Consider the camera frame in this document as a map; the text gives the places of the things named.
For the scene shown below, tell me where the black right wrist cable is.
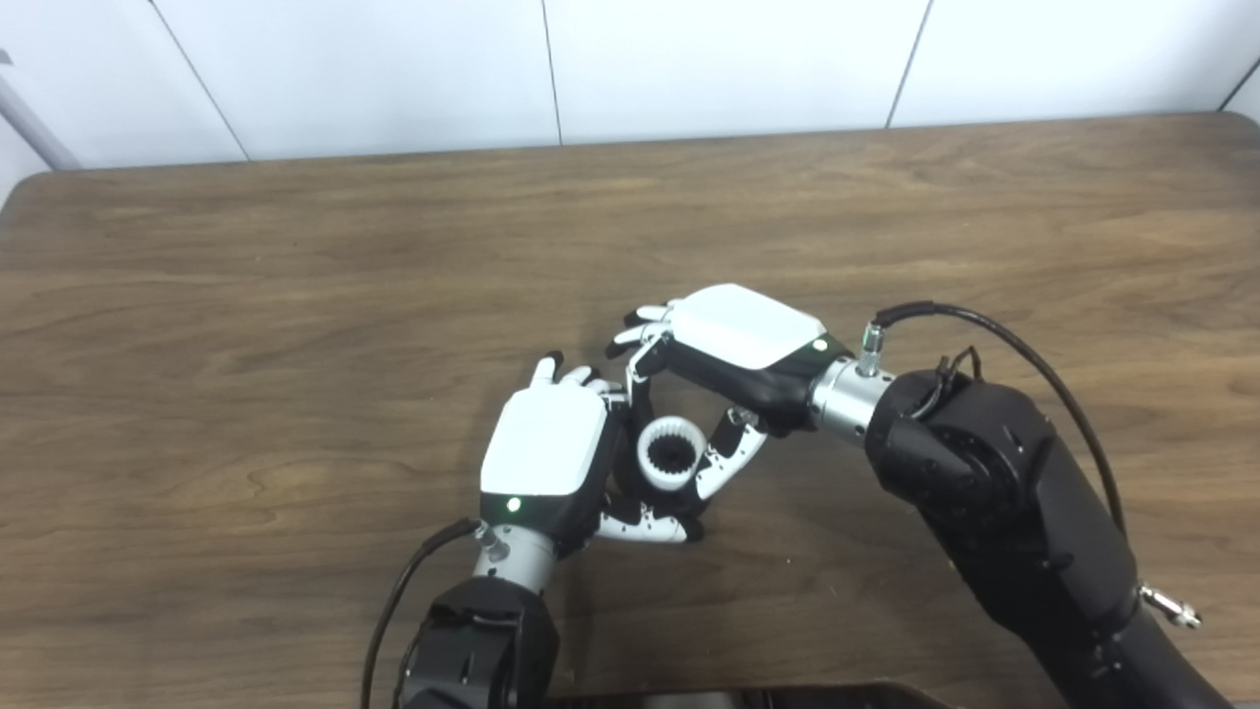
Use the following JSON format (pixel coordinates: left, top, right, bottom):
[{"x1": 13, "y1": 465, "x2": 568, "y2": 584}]
[{"x1": 861, "y1": 301, "x2": 1128, "y2": 538}]

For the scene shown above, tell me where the white ring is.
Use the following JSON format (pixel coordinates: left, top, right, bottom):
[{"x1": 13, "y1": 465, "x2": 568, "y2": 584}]
[{"x1": 637, "y1": 415, "x2": 706, "y2": 488}]

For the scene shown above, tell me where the grey wall corner strip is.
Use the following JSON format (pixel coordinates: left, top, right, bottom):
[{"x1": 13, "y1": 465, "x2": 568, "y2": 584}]
[{"x1": 0, "y1": 49, "x2": 82, "y2": 171}]

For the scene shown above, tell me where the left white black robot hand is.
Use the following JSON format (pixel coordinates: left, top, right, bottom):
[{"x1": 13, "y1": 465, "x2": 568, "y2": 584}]
[{"x1": 479, "y1": 352, "x2": 706, "y2": 562}]

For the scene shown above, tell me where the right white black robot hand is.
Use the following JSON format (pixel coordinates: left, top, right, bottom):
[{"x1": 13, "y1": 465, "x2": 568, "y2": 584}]
[{"x1": 604, "y1": 284, "x2": 855, "y2": 503}]

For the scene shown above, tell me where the round black part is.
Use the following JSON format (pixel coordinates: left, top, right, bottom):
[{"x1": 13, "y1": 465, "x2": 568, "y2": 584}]
[{"x1": 610, "y1": 433, "x2": 706, "y2": 523}]

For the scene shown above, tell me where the silver metal plug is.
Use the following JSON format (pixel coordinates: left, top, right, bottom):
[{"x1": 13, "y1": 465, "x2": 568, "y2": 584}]
[{"x1": 1139, "y1": 584, "x2": 1204, "y2": 629}]

